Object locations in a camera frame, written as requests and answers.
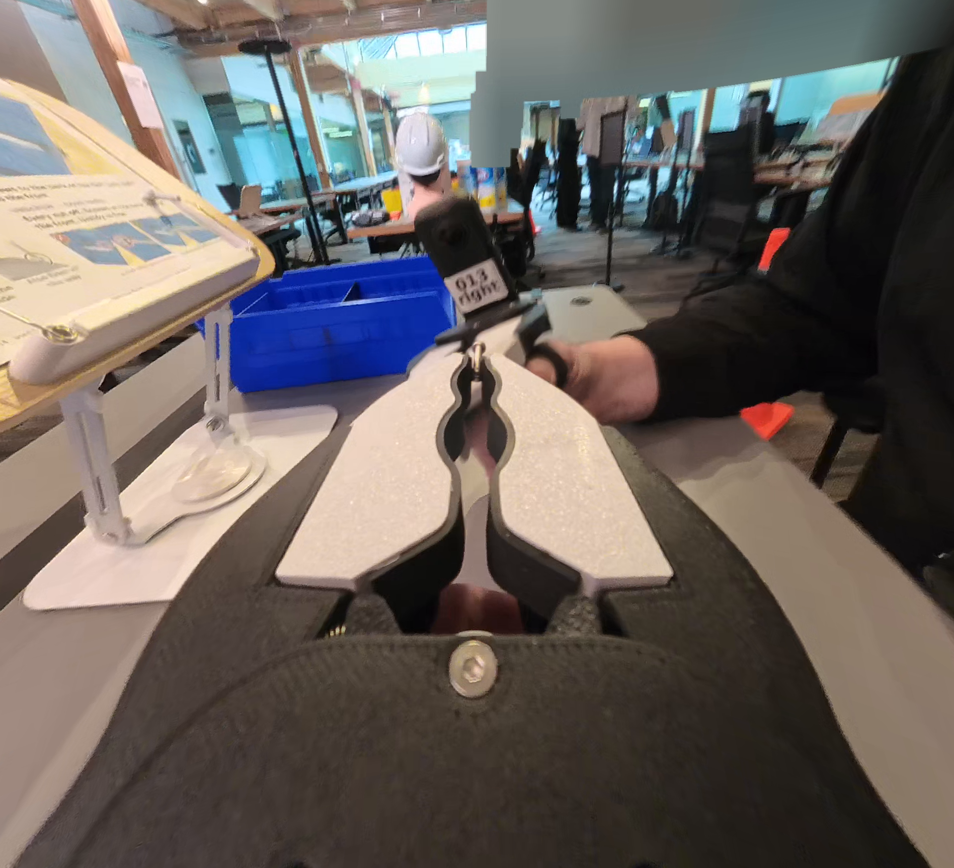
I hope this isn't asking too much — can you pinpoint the wooden document stand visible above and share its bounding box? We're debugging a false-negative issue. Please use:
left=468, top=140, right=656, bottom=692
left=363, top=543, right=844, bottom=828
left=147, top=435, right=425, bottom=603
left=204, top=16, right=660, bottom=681
left=0, top=78, right=340, bottom=613

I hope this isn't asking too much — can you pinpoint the small grey table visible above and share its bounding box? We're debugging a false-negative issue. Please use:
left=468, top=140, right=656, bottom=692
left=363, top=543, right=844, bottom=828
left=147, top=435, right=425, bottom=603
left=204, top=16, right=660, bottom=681
left=535, top=284, right=648, bottom=342

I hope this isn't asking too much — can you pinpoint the person's black clothing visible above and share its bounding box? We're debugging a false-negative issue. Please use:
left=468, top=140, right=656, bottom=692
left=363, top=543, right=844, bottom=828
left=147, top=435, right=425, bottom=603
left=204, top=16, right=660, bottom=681
left=838, top=48, right=954, bottom=619

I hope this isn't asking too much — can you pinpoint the yellow wipes container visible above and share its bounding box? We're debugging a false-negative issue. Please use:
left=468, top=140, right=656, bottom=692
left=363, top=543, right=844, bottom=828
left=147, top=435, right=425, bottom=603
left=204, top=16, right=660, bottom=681
left=458, top=166, right=512, bottom=214

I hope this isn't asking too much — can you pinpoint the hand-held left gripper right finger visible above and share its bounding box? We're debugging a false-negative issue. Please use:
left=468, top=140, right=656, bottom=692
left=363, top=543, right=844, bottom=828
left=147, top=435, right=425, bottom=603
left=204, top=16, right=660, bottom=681
left=483, top=352, right=675, bottom=598

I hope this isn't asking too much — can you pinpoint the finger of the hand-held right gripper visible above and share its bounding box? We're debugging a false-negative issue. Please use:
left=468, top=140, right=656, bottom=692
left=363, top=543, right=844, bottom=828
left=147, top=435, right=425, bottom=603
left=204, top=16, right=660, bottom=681
left=434, top=298, right=539, bottom=351

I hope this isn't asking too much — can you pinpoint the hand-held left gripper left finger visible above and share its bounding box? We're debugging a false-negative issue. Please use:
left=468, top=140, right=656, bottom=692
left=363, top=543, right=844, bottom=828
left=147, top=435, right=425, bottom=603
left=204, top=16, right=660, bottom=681
left=274, top=352, right=466, bottom=593

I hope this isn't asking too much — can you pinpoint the printed instruction sheet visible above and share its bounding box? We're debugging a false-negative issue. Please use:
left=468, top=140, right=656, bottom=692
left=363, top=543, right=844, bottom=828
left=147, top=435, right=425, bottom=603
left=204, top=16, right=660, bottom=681
left=0, top=93, right=252, bottom=356

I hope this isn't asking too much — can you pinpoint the wooden work table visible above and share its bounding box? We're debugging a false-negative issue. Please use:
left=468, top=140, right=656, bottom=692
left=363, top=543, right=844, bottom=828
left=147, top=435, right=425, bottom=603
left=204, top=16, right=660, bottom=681
left=346, top=208, right=532, bottom=244

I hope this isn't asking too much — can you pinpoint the white paper notice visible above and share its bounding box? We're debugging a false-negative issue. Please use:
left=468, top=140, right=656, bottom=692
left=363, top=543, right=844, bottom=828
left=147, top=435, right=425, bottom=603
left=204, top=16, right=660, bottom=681
left=117, top=61, right=162, bottom=129

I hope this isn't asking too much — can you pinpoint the person's right forearm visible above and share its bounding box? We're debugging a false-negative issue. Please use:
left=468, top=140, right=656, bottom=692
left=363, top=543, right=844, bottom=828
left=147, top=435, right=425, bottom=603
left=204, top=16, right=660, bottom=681
left=630, top=197, right=954, bottom=431

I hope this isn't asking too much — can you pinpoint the white hard hat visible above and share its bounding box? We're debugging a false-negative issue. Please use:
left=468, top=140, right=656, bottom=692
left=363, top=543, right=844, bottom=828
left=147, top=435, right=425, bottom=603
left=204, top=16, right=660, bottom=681
left=393, top=111, right=451, bottom=177

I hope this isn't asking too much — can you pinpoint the blue plastic bin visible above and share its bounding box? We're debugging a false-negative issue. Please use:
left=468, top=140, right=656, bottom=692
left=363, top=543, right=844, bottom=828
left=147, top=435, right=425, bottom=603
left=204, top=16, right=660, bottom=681
left=196, top=255, right=458, bottom=394

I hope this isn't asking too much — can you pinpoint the person's right hand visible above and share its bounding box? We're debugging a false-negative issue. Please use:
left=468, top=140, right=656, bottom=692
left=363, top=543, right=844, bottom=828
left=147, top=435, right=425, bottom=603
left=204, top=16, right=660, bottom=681
left=524, top=333, right=658, bottom=427

